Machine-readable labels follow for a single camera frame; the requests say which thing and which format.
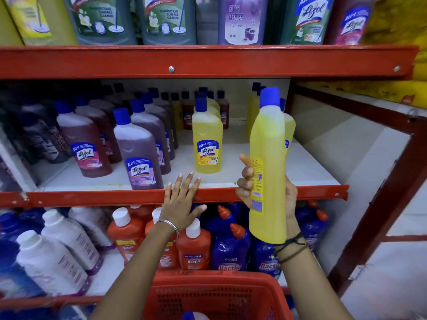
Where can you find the person's left hand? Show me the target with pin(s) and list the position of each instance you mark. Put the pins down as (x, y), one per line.
(178, 208)

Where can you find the person's right hand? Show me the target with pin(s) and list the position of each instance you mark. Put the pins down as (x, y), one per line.
(245, 186)

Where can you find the person's right fingers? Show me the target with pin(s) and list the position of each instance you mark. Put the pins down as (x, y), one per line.
(245, 183)

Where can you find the person's left little finger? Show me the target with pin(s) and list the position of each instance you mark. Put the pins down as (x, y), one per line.
(168, 191)

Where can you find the person's left thumb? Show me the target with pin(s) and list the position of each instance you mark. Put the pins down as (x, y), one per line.
(199, 212)

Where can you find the person's left middle finger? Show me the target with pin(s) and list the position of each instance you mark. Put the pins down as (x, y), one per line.
(187, 183)

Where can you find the yellow cleaner bottle blue cap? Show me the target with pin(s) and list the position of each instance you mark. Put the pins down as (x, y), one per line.
(268, 163)
(213, 104)
(253, 109)
(289, 129)
(207, 139)

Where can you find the person's left forearm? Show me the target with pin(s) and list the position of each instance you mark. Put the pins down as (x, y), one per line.
(140, 273)

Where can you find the person's right forearm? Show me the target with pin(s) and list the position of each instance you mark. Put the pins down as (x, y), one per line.
(310, 283)

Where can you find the blue bottle orange cap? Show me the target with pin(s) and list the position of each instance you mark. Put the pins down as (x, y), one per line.
(216, 223)
(265, 259)
(304, 211)
(315, 229)
(231, 253)

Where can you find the silver bangle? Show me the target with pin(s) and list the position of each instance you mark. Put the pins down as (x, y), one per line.
(170, 224)

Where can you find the orange bottle white cap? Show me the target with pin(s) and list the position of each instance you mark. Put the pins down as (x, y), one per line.
(165, 253)
(126, 236)
(194, 249)

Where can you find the row of purple cleaner bottles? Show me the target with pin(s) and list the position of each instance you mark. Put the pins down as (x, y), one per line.
(143, 153)

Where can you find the small yellow bottle dark cap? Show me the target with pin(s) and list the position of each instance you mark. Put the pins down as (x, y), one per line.
(176, 113)

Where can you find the small brown bottle dark cap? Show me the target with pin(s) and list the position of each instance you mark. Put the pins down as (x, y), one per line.
(223, 111)
(186, 111)

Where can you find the red plastic shopping basket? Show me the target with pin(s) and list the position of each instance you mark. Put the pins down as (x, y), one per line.
(216, 293)

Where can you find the white bottle purple base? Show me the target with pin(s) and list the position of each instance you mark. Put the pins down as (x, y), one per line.
(50, 263)
(71, 239)
(90, 223)

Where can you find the pink cleaner bottle blue cap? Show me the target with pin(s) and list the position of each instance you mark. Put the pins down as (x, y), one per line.
(106, 129)
(85, 143)

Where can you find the bottle with blue cap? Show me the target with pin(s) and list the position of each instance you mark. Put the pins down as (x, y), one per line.
(195, 316)

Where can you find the red metal shelf rack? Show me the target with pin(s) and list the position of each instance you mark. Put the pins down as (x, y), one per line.
(200, 61)

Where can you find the group of black bottles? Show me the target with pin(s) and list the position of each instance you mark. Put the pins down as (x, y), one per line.
(36, 129)

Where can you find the dark blue cleaner bottle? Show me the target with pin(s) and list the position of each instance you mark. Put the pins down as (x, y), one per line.
(20, 224)
(16, 269)

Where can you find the lavender floor cleaner bottle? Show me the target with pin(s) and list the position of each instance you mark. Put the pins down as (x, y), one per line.
(242, 21)

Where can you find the green surface cleaner bottle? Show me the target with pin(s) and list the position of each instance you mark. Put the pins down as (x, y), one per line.
(100, 19)
(166, 19)

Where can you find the green cleaner bottle white label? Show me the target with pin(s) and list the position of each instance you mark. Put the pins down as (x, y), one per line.
(307, 21)

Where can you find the large pink cleaner bottle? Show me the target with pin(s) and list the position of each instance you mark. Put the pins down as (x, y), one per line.
(350, 24)

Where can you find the stack of yellow packets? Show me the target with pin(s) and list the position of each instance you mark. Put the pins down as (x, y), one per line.
(397, 36)

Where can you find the yellow mop pack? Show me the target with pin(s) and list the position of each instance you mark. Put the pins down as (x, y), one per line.
(36, 19)

